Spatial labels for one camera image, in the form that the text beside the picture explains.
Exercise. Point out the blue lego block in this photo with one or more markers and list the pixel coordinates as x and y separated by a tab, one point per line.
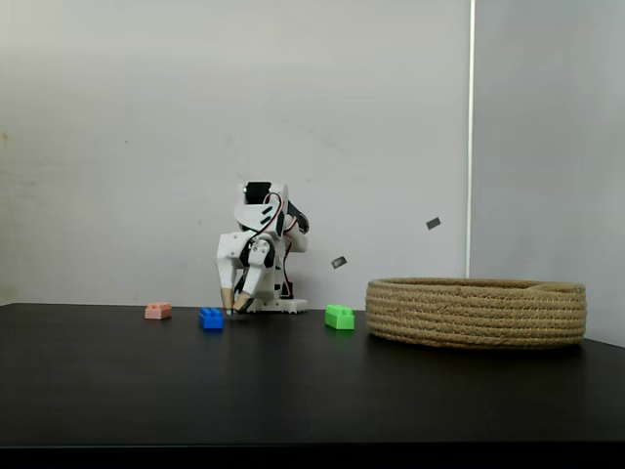
211	319

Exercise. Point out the pink lego block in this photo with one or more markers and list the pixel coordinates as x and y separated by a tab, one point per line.
157	311

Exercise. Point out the green lego block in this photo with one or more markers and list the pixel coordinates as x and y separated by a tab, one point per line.
339	317

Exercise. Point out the grey tape piece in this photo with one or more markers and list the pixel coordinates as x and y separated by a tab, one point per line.
339	262
433	223

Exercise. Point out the white vertical wall strip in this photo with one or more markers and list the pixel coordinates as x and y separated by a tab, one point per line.
471	146

